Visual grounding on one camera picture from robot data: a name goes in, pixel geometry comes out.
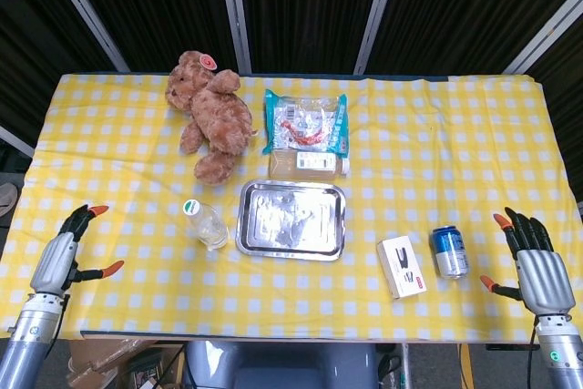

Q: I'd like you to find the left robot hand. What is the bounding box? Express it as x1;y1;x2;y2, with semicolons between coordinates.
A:
28;204;126;298

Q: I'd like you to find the blue soda can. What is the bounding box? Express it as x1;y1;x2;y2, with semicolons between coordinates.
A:
430;225;471;280

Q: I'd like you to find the yellow checkered tablecloth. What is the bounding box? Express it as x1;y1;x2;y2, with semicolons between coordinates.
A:
0;72;583;344

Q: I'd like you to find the brown teddy bear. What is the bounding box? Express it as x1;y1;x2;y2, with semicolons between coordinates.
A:
164;50;260;187

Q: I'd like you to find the metal tray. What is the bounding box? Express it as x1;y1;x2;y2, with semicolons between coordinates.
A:
235;179;347;262

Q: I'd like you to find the white partition post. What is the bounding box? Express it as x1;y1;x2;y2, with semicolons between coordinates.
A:
503;0;583;75
216;0;253;75
353;0;404;76
0;124;36;159
38;0;132;74

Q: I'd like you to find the amber juice bottle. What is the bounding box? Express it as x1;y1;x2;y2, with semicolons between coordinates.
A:
268;149;353;180

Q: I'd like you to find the teal snack bag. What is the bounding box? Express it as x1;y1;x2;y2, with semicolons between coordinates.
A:
262;88;350;157

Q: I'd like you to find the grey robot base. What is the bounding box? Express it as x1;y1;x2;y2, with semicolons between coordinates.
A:
184;341;379;389

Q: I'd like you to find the transparent water bottle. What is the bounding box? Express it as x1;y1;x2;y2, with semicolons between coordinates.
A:
182;199;230;251

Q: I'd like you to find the cardboard box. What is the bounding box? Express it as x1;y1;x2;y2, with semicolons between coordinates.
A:
67;338;184;389

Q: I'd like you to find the white stapler box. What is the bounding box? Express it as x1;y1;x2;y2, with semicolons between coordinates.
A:
376;236;428;301

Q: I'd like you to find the black cable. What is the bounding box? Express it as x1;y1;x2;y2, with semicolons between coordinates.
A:
527;315;539;389

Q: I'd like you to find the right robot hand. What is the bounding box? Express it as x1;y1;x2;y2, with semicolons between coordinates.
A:
479;207;577;316

